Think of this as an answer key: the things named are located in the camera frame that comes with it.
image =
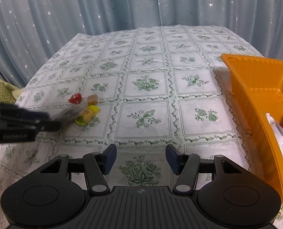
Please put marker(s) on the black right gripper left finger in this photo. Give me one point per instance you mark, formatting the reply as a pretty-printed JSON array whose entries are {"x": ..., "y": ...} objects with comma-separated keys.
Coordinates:
[{"x": 96, "y": 166}]

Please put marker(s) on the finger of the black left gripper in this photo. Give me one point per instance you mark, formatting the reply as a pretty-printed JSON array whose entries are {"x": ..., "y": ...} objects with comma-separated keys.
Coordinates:
[
  {"x": 13, "y": 113},
  {"x": 47, "y": 125}
]

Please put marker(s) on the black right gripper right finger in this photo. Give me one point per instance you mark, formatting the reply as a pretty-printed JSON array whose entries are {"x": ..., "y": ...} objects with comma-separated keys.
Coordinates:
[{"x": 185, "y": 166}]

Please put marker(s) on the grey transparent snack packet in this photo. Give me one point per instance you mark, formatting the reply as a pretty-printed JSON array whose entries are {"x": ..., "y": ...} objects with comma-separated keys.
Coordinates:
[{"x": 69, "y": 113}]

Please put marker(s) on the small red candy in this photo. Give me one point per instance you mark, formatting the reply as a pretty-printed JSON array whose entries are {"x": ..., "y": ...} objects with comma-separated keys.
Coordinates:
[{"x": 75, "y": 99}]

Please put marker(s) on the brown cake clear wrapper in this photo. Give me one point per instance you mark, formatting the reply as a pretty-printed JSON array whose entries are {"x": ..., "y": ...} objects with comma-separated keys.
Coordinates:
[{"x": 92, "y": 100}]

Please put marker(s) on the green zigzag cushion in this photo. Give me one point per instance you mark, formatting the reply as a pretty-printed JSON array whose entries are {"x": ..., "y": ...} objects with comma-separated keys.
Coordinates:
[{"x": 8, "y": 92}]

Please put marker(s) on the yellow green candy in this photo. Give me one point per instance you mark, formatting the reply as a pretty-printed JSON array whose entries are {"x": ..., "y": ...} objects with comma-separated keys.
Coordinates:
[{"x": 87, "y": 115}]

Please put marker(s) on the green floral tablecloth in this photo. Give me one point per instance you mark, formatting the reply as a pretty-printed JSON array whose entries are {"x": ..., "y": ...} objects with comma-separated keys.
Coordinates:
[{"x": 155, "y": 86}]

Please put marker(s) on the blue star curtain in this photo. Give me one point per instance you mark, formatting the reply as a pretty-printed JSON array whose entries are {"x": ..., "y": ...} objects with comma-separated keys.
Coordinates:
[{"x": 31, "y": 31}]

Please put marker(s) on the orange plastic tray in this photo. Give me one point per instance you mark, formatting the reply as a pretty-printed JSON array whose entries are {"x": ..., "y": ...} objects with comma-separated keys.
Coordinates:
[{"x": 257, "y": 85}]

